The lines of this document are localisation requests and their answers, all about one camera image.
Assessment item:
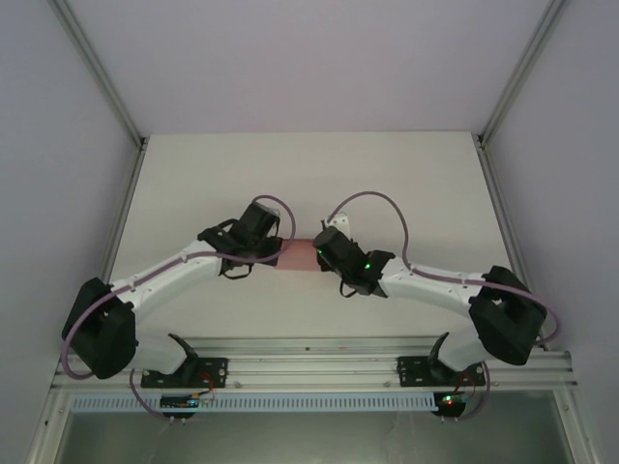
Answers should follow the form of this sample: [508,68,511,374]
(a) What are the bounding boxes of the aluminium frame leg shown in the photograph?
[26,389,74,464]
[549,389,597,464]

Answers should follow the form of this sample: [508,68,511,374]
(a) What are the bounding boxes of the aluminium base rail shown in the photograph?
[50,332,579,390]

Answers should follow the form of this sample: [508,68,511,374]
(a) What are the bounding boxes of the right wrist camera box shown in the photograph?
[321,211,351,239]

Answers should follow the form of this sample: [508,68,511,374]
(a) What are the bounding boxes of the light blue slotted cable duct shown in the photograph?
[70,391,437,414]

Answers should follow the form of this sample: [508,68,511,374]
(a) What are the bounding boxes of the aluminium table side rail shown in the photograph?
[475,137,550,349]
[72,139,149,354]

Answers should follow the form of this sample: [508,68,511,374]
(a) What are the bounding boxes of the small circuit board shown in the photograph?
[433,391,474,410]
[160,392,215,411]

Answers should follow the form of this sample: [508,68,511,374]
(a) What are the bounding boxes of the black mounting plate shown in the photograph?
[396,355,486,389]
[139,356,229,390]

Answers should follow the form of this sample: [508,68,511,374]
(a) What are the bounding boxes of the pink paper box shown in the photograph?
[272,237,324,274]

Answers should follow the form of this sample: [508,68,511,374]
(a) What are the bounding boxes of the aluminium frame post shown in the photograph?
[476,0,570,149]
[47,0,149,151]

